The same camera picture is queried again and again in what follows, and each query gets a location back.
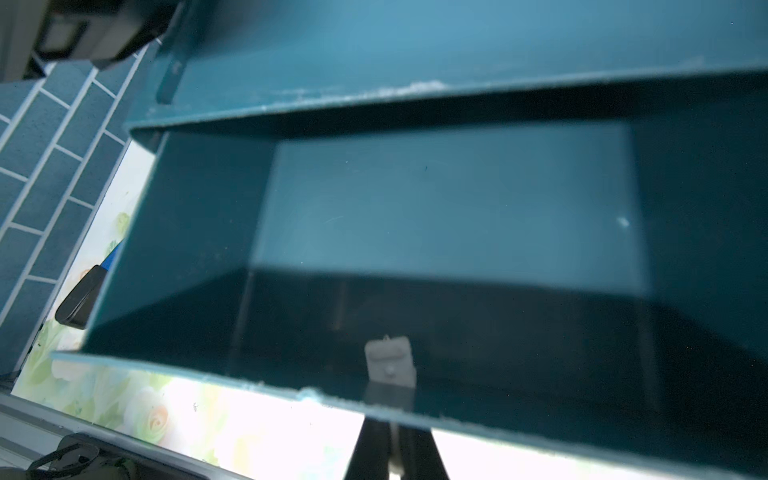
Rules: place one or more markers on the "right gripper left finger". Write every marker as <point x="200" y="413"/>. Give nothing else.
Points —
<point x="370" y="458"/>

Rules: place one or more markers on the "teal drawer cabinet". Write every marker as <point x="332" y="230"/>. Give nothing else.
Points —
<point x="234" y="59"/>

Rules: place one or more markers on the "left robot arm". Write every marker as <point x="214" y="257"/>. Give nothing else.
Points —
<point x="69" y="71"/>

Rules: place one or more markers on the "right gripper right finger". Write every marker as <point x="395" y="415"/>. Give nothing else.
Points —
<point x="419" y="455"/>

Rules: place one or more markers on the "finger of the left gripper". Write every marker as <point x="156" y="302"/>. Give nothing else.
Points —
<point x="75" y="310"/>

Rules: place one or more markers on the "teal drawer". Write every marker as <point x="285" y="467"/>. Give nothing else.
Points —
<point x="584" y="268"/>

